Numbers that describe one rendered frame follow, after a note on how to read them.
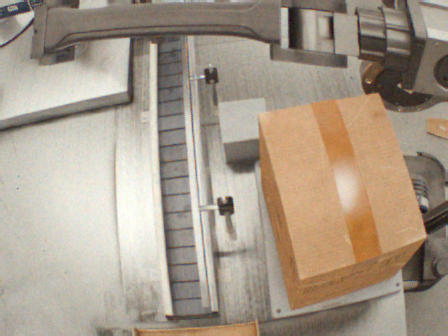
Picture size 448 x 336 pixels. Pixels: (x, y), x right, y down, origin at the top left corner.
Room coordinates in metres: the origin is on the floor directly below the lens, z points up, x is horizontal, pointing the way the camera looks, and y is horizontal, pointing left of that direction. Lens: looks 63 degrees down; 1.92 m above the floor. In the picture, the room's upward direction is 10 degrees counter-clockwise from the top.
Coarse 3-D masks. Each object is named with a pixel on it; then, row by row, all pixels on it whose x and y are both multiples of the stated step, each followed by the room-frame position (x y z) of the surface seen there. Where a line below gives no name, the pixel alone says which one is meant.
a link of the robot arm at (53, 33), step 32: (256, 0) 0.44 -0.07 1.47; (288, 0) 0.44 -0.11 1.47; (320, 0) 0.42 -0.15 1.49; (64, 32) 0.46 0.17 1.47; (96, 32) 0.45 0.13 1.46; (128, 32) 0.44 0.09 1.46; (160, 32) 0.43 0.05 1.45; (192, 32) 0.42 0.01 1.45; (224, 32) 0.41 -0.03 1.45; (256, 32) 0.41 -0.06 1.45; (320, 64) 0.36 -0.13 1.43
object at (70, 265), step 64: (192, 0) 1.11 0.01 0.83; (256, 64) 0.82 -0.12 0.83; (64, 128) 0.74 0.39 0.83; (128, 128) 0.70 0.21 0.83; (0, 192) 0.59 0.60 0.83; (64, 192) 0.56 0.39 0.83; (128, 192) 0.53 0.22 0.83; (256, 192) 0.49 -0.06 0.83; (0, 256) 0.41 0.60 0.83; (64, 256) 0.40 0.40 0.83; (128, 256) 0.38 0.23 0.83; (256, 256) 0.34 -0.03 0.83; (0, 320) 0.23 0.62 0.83; (64, 320) 0.23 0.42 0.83; (128, 320) 0.23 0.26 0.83; (192, 320) 0.22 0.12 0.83; (320, 320) 0.16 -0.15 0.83; (384, 320) 0.12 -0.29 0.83
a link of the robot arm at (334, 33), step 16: (288, 16) 0.43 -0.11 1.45; (304, 16) 0.41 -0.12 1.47; (320, 16) 0.40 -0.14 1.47; (336, 16) 0.40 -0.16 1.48; (352, 16) 0.39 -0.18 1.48; (288, 32) 0.42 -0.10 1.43; (304, 32) 0.40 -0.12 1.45; (320, 32) 0.39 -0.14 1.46; (336, 32) 0.38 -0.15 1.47; (352, 32) 0.38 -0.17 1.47; (304, 48) 0.38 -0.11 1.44; (320, 48) 0.37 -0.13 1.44; (336, 48) 0.37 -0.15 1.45; (352, 48) 0.36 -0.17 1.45
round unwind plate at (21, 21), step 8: (16, 16) 1.22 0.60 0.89; (24, 16) 1.20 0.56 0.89; (32, 16) 1.18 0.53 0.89; (0, 24) 1.21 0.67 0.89; (8, 24) 1.19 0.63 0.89; (16, 24) 1.17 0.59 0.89; (24, 24) 1.16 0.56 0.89; (0, 32) 1.16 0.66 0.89; (8, 32) 1.14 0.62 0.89; (16, 32) 1.13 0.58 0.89; (0, 40) 1.12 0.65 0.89; (8, 40) 1.10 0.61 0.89
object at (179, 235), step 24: (168, 48) 0.88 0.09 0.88; (168, 72) 0.80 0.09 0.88; (168, 96) 0.73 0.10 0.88; (168, 120) 0.67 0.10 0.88; (168, 144) 0.61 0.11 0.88; (168, 168) 0.55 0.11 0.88; (168, 192) 0.50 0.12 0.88; (168, 216) 0.44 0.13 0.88; (168, 240) 0.39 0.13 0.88; (192, 240) 0.38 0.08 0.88; (168, 264) 0.34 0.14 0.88; (192, 264) 0.33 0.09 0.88; (192, 288) 0.28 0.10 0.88; (192, 312) 0.23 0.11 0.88
